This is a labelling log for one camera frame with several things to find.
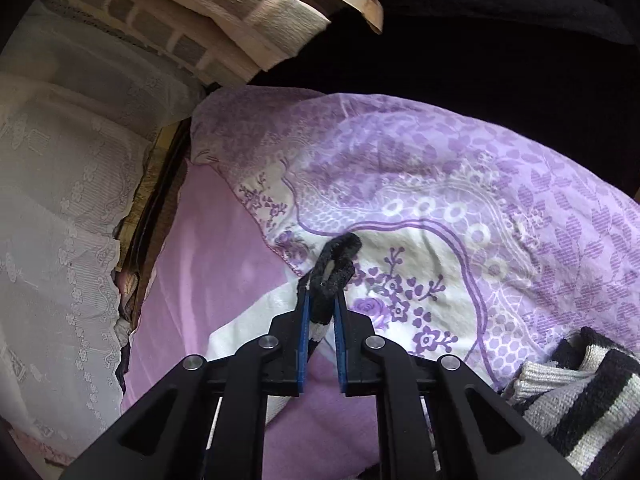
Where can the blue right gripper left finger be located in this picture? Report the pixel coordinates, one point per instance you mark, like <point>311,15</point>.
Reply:
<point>302,350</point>

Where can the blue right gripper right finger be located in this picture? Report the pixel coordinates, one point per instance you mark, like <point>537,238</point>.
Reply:
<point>340,341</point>

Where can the white black-trimmed v-neck sweater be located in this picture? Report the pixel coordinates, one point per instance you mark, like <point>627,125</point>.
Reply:
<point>332,271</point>

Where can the purple bed sheet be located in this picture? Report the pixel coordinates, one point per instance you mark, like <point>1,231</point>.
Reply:
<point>475,241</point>

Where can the brown woven mat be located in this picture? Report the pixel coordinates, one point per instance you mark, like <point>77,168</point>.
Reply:
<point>144,229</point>

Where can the black white striped garment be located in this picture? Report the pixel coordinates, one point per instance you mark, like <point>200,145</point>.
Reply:
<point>585,402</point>

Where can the brick pattern curtain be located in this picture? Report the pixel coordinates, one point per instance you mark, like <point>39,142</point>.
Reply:
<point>223,42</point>

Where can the white lace cover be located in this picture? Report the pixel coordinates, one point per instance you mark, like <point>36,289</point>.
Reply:
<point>80,110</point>

